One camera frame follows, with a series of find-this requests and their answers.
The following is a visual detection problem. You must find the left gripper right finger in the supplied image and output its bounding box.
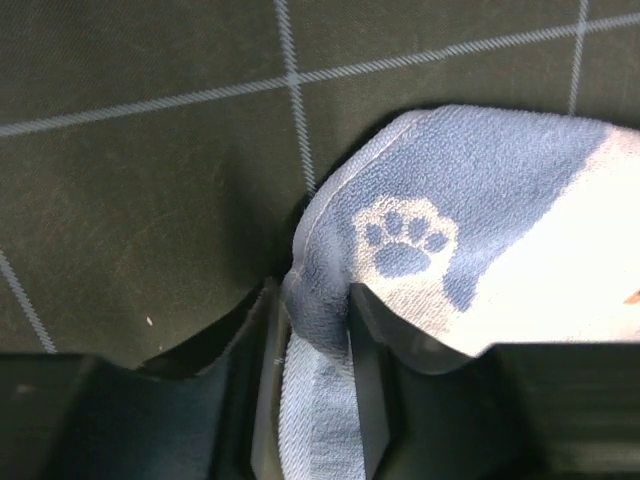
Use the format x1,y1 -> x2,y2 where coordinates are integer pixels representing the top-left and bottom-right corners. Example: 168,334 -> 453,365
348,284 -> 639,479

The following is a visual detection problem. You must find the black grid mat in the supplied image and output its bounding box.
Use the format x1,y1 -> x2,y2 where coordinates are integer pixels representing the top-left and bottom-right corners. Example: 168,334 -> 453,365
1,1 -> 639,365

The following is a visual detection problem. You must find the light blue towel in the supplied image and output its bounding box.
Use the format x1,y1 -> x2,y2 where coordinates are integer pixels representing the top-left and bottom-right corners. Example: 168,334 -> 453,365
279,105 -> 639,479

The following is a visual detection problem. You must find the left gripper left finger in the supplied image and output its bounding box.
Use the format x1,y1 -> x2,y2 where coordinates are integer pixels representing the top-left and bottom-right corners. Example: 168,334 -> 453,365
1,278 -> 282,479

